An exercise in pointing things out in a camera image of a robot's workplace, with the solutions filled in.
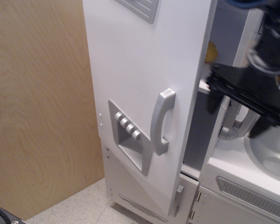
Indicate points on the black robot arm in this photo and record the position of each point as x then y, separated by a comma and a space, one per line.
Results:
265, 55

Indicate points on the silver door handle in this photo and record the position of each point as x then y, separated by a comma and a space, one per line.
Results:
176, 205
164, 103

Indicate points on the yellow toy lemon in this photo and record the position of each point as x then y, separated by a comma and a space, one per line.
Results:
211, 53

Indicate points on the silver upper vent panel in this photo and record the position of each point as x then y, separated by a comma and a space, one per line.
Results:
145, 9

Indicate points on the silver toy sink basin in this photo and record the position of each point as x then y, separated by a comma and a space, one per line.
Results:
264, 151

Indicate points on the dark base plate corner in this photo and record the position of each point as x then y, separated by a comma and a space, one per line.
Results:
8, 218

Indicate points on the grey toy telephone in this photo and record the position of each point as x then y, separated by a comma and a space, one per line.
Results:
232, 128

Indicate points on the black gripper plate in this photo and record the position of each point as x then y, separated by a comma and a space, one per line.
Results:
250, 87

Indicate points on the grey oven vent panel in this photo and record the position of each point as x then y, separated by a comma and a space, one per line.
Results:
248, 196

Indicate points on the white fridge door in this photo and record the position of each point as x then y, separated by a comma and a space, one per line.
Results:
133, 61

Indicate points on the brass door hinge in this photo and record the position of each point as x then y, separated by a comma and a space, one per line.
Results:
198, 196

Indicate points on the white toy kitchen cabinet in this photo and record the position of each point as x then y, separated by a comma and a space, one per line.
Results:
207, 156

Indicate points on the silver ice dispenser panel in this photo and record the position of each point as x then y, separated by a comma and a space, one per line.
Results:
130, 139

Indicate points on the white lower freezer door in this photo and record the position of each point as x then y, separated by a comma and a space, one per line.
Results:
123, 189

